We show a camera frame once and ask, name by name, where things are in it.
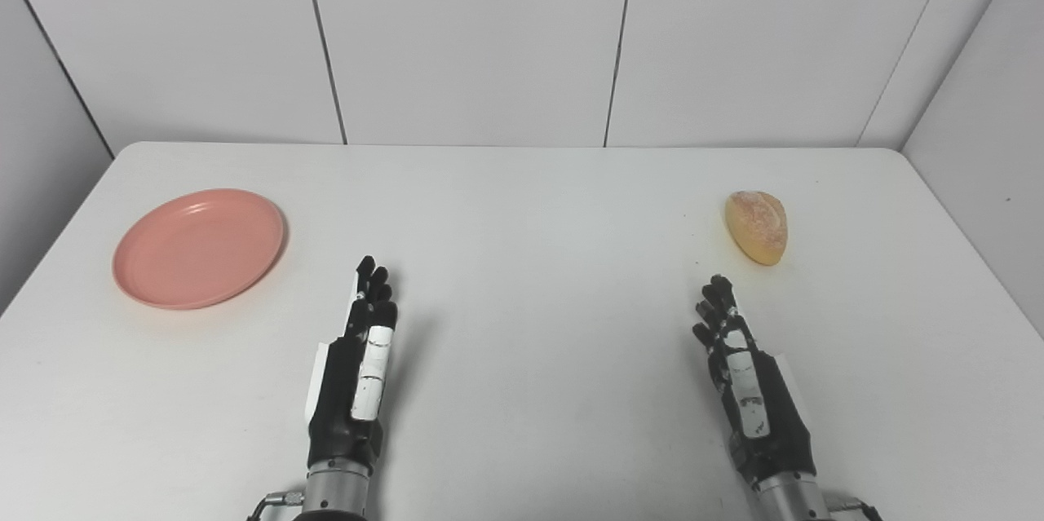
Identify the pink round plate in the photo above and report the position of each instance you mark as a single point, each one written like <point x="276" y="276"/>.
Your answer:
<point x="198" y="249"/>

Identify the golden bread roll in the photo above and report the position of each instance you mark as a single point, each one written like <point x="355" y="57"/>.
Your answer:
<point x="758" y="227"/>

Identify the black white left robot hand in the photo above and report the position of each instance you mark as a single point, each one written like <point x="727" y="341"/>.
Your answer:
<point x="359" y="374"/>

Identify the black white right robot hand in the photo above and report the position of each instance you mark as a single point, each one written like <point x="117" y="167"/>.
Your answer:
<point x="754" y="399"/>

